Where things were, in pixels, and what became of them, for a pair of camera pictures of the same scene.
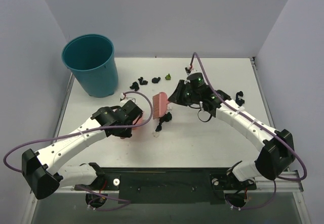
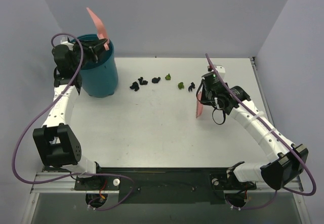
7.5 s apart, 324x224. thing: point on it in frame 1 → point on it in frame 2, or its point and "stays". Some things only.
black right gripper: (180, 92) → (204, 99)
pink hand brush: (160, 104) → (199, 105)
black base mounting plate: (169, 185) stays
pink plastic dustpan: (139, 121) → (102, 33)
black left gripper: (136, 111) → (93, 51)
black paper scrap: (155, 80) stays
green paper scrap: (168, 77) stays
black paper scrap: (144, 82) stays
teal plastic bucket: (91, 58) stays
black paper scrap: (134, 86) stays
